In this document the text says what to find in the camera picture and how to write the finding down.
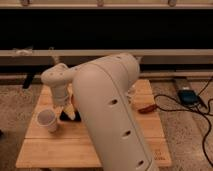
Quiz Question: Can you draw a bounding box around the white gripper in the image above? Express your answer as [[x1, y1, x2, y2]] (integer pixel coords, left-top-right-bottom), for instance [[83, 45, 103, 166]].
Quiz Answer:
[[50, 85, 75, 120]]

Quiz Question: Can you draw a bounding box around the black eraser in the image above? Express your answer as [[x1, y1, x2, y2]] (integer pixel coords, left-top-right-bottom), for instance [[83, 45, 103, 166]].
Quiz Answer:
[[59, 111, 81, 122]]

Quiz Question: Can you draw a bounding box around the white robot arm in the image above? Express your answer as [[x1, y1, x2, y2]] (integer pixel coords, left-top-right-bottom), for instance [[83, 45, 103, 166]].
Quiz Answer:
[[41, 53, 159, 171]]

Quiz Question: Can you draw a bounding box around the white ceramic cup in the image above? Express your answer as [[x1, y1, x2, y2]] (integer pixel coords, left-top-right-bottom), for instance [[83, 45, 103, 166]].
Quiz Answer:
[[36, 109, 58, 133]]

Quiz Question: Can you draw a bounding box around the wooden table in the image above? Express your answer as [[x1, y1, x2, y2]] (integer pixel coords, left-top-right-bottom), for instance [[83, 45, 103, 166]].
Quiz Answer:
[[16, 79, 172, 169]]

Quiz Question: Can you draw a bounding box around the blue power adapter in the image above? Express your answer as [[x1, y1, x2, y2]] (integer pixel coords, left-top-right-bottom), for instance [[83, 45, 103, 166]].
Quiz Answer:
[[178, 90, 198, 105]]

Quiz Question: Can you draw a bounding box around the grey horizontal rail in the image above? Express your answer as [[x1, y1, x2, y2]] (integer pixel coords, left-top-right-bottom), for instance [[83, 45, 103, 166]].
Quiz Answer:
[[0, 49, 213, 64]]

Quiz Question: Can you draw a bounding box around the black cable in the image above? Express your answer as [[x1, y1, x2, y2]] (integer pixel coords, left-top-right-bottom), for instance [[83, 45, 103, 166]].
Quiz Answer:
[[153, 76, 213, 168]]

